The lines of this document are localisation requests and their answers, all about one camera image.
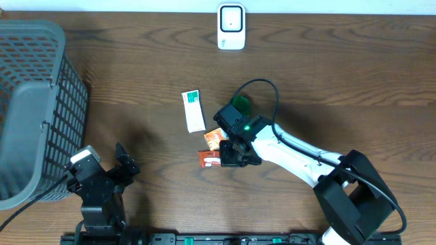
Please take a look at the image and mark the white barcode scanner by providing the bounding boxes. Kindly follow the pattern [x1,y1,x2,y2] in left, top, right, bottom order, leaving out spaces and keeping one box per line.
[217,3,246,50]

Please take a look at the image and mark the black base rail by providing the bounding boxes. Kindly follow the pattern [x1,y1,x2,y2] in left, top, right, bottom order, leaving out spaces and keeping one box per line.
[60,232,403,245]

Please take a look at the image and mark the grey plastic mesh basket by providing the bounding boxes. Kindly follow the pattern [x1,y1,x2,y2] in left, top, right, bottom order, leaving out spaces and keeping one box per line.
[1,20,89,210]

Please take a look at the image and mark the white green medicine box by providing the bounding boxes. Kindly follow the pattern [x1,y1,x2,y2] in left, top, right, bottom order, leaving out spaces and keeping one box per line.
[181,90,206,133]

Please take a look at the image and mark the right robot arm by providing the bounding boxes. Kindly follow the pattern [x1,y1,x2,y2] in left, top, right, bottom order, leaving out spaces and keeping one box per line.
[213,104,401,244]

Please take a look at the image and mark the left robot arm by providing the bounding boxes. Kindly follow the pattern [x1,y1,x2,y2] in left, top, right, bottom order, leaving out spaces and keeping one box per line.
[61,142,142,244]

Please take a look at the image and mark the red Top chocolate bar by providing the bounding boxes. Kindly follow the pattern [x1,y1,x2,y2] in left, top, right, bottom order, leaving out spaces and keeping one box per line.
[198,151,221,168]

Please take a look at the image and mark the green lid white jar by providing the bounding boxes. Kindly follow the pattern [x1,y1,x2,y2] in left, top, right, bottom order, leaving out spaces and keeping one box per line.
[230,95,251,116]

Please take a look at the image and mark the small orange snack box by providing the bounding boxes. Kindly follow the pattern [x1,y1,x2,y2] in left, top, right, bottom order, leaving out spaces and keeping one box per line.
[204,128,229,151]

